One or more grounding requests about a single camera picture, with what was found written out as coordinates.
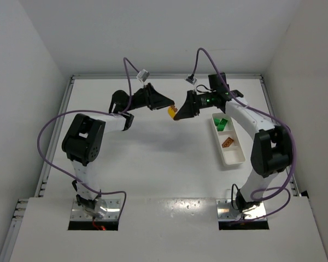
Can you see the aluminium frame rail left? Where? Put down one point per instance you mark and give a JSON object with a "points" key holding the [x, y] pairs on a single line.
{"points": [[21, 205]]}

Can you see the yellow lego brick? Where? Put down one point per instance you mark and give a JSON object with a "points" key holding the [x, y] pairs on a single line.
{"points": [[171, 113]]}

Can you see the metal base plate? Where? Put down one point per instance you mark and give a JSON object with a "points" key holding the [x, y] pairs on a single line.
{"points": [[112, 210], [226, 213]]}

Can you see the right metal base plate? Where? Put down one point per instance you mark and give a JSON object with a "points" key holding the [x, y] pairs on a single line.
{"points": [[226, 213]]}

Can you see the aluminium frame rail right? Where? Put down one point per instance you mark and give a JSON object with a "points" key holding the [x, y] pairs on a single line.
{"points": [[279, 150]]}

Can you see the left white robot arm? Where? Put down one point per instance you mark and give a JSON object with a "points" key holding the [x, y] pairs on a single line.
{"points": [[82, 142]]}

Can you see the brown lego brick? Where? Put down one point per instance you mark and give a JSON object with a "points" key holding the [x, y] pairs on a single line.
{"points": [[227, 143], [173, 107]]}

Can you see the aluminium frame rail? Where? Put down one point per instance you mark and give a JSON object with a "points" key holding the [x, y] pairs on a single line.
{"points": [[21, 205], [279, 150]]}

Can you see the white divided plastic tray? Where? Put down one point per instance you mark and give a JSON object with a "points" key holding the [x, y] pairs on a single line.
{"points": [[233, 155]]}

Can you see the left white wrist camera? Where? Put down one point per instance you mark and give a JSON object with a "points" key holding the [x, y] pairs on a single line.
{"points": [[142, 76]]}

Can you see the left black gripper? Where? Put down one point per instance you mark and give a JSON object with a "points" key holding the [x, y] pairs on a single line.
{"points": [[148, 96]]}

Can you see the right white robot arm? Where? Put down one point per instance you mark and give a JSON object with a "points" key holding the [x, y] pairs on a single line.
{"points": [[235, 106]]}

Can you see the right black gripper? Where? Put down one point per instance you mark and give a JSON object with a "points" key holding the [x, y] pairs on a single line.
{"points": [[193, 103]]}

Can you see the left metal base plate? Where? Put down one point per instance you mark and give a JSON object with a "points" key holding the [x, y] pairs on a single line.
{"points": [[112, 210]]}

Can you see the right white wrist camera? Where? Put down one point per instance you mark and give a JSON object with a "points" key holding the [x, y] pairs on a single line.
{"points": [[192, 80]]}

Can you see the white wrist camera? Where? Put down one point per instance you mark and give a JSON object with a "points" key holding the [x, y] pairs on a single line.
{"points": [[192, 80], [142, 76]]}

